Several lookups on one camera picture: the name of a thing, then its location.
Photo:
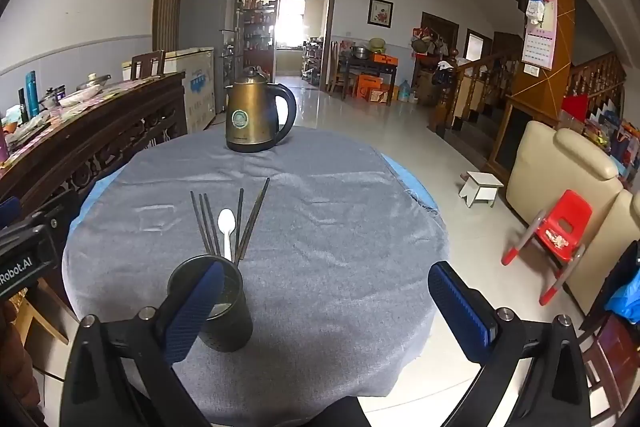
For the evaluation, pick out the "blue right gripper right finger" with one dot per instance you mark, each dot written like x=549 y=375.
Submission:
x=467 y=313

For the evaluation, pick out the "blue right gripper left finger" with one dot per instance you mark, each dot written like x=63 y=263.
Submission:
x=193 y=291

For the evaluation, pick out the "black utensil holder cup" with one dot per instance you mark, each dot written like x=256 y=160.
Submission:
x=229 y=325

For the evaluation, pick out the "dark chopstick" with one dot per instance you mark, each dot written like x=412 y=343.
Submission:
x=200 y=224
x=200 y=199
x=251 y=222
x=211 y=225
x=238 y=226

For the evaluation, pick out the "white plastic spoon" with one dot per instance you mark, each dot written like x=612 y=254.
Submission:
x=226 y=226

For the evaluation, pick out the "person's left hand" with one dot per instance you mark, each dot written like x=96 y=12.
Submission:
x=16 y=363

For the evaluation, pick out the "dark carved wooden sideboard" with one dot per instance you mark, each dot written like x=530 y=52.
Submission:
x=97 y=141

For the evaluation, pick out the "red child chair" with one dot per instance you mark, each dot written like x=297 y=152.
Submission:
x=559 y=231

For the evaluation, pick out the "grey table cloth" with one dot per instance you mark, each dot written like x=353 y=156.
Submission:
x=335 y=271

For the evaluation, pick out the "small white stool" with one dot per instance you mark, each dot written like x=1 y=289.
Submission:
x=479 y=187

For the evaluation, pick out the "teal thermos bottle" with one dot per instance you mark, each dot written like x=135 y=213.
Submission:
x=31 y=93

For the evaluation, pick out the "cream leather sofa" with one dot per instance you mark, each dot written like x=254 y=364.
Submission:
x=547 y=163

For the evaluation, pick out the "brass electric kettle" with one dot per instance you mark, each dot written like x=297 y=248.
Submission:
x=260 y=113

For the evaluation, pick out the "wooden stair railing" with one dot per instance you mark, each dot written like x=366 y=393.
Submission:
x=468 y=88

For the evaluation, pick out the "white chest freezer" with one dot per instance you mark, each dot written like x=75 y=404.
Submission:
x=196 y=67

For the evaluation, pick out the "dark wooden side table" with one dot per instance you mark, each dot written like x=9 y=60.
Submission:
x=381 y=66

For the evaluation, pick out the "grey refrigerator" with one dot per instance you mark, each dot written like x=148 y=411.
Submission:
x=214 y=24

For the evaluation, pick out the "wall calendar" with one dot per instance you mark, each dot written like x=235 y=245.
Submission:
x=540 y=33

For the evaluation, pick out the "framed wall picture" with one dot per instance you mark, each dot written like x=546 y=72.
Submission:
x=380 y=13

